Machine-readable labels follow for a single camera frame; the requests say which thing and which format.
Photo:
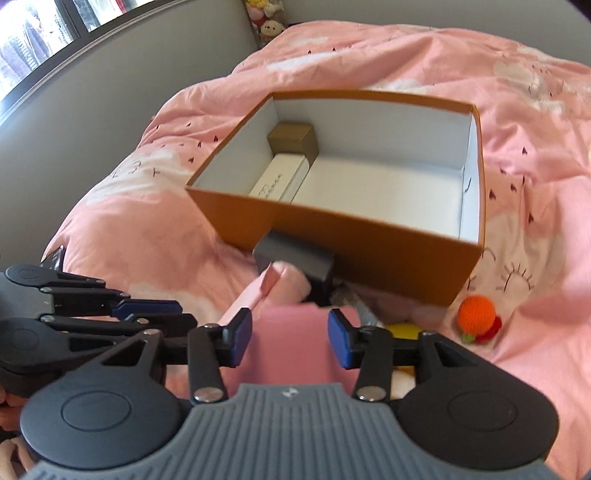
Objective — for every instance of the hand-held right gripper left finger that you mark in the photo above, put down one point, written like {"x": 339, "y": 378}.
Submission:
{"x": 240, "y": 337}

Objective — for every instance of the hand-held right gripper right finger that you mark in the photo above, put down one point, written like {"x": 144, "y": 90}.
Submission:
{"x": 339, "y": 339}

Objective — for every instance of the pink fabric pouch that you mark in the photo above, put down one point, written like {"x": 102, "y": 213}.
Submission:
{"x": 291, "y": 341}

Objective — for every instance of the person's left hand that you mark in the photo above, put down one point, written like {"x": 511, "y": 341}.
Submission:
{"x": 11, "y": 457}

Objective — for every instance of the long white box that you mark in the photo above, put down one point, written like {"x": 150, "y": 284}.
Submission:
{"x": 279, "y": 177}

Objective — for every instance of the small brown box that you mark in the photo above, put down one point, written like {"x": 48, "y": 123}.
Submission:
{"x": 291, "y": 138}

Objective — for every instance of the orange cardboard box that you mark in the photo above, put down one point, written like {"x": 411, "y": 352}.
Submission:
{"x": 369, "y": 249}

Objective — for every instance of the window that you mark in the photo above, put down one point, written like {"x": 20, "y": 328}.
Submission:
{"x": 27, "y": 41}

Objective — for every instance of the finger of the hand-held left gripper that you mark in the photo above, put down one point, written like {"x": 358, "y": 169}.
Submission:
{"x": 175, "y": 321}
{"x": 147, "y": 308}

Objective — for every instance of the plush toys at wall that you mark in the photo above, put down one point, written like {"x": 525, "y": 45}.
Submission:
{"x": 268, "y": 25}

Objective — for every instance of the pink printed blanket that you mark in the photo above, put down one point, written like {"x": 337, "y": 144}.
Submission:
{"x": 415, "y": 55}

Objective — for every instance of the dark grey box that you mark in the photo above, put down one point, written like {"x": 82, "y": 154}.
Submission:
{"x": 295, "y": 258}

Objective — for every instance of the yellow toy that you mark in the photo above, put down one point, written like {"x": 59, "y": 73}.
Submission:
{"x": 402, "y": 331}

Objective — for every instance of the orange crocheted toy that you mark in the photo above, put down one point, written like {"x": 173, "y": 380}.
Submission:
{"x": 475, "y": 314}

